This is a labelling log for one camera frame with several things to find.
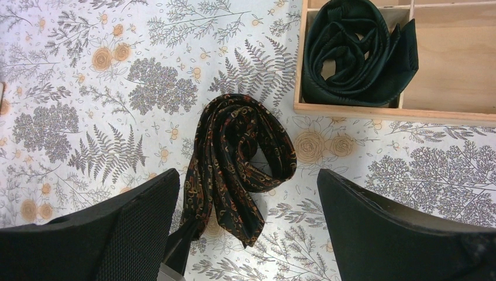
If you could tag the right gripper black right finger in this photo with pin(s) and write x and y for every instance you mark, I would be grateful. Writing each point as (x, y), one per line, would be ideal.
(375, 238)

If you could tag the dark green rolled tie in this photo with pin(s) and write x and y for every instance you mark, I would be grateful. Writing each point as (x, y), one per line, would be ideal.
(352, 57)

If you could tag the wooden compartment tray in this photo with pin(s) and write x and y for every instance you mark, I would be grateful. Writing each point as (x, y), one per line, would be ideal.
(455, 83)

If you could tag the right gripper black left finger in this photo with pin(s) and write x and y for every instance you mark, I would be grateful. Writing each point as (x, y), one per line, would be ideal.
(121, 238)

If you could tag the black gold patterned tie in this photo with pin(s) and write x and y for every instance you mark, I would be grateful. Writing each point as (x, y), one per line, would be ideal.
(240, 148)

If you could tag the floral patterned tablecloth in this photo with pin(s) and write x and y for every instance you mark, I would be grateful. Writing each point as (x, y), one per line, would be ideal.
(99, 97)

